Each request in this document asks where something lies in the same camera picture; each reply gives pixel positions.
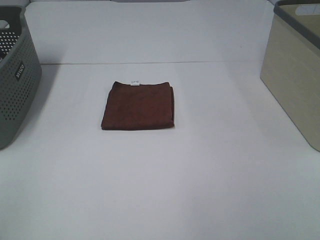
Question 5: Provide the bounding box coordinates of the beige bin with grey rim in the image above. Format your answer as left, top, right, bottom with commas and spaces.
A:
260, 0, 320, 151

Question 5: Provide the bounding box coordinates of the grey perforated plastic basket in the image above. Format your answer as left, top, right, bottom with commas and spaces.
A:
0, 5, 42, 149

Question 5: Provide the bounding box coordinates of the brown towel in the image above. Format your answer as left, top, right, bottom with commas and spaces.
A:
101, 81, 175, 131

